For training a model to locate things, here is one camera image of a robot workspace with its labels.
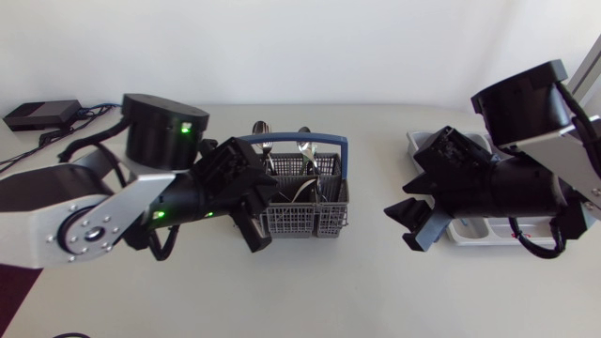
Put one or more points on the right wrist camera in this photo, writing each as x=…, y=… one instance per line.
x=451, y=148

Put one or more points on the grey cutlery tray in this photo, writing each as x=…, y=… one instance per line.
x=479, y=230

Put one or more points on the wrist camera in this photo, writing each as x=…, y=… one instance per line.
x=451, y=148
x=235, y=152

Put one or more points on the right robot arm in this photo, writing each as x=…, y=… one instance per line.
x=540, y=141

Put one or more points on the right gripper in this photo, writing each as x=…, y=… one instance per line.
x=462, y=192

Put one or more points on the steel knife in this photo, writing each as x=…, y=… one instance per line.
x=304, y=190

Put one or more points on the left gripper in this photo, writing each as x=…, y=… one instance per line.
x=220, y=192

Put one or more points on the grey cutlery basket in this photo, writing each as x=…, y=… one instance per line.
x=305, y=211

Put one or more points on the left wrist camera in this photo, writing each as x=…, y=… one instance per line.
x=235, y=152

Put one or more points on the black power brick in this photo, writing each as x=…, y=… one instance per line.
x=40, y=114

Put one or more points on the steel fork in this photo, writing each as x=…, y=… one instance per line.
x=268, y=152

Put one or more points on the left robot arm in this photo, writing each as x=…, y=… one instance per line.
x=56, y=206

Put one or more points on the steel spoon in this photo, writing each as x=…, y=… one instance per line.
x=261, y=128
x=307, y=149

